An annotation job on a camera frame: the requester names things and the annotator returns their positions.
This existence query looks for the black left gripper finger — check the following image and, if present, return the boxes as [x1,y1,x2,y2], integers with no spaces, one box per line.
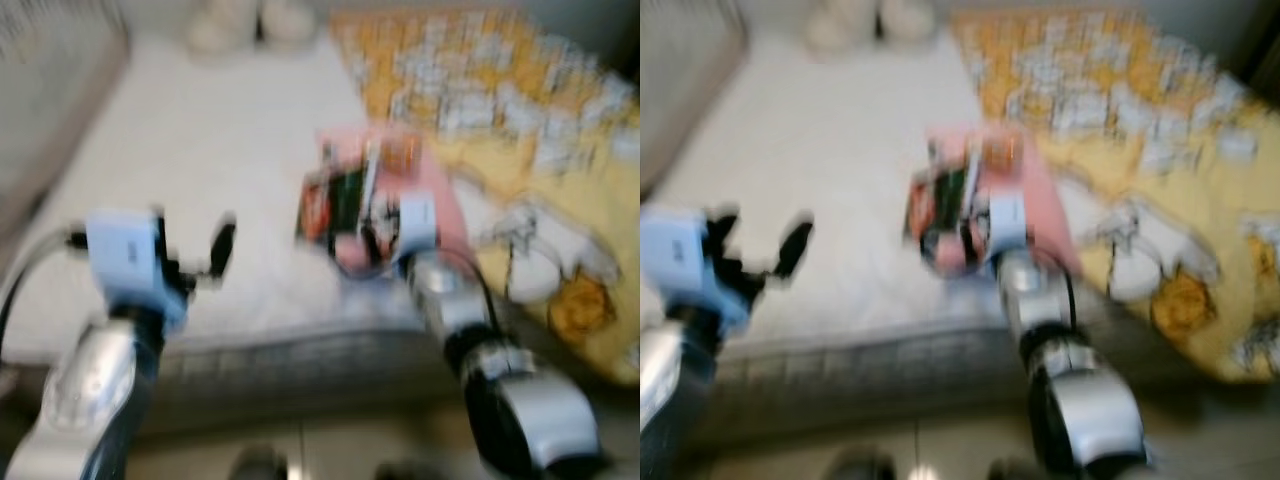
[775,213,816,283]
[205,213,239,283]

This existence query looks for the dark green red book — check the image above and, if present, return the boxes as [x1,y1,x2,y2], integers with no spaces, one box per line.
[903,135,1023,268]
[298,138,423,263]

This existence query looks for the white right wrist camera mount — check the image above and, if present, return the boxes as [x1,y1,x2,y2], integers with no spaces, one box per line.
[394,195,442,258]
[987,195,1032,258]

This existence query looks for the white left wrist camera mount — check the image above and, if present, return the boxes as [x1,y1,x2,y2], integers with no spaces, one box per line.
[85,208,191,331]
[640,203,749,323]

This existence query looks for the white quilted mattress pad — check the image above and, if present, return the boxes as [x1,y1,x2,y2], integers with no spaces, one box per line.
[0,30,641,363]
[645,30,1280,363]

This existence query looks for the grey black left robot leg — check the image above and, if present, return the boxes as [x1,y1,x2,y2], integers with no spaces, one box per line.
[833,445,898,480]
[228,445,293,480]

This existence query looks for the pink pillow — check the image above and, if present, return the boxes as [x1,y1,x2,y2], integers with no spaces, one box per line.
[925,125,1088,279]
[315,125,473,283]

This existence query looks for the yellow cartoon egg blanket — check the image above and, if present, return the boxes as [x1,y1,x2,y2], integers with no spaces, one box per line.
[330,8,641,389]
[950,8,1280,389]

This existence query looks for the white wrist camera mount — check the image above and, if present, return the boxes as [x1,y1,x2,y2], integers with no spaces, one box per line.
[987,195,1032,258]
[85,208,191,331]
[394,195,442,258]
[640,203,749,323]

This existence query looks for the grey patterned white pillow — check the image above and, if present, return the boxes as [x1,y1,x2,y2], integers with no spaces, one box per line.
[0,0,133,241]
[640,0,753,197]

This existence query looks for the beige plush toy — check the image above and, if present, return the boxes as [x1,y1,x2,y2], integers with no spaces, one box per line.
[185,0,323,57]
[805,0,938,57]

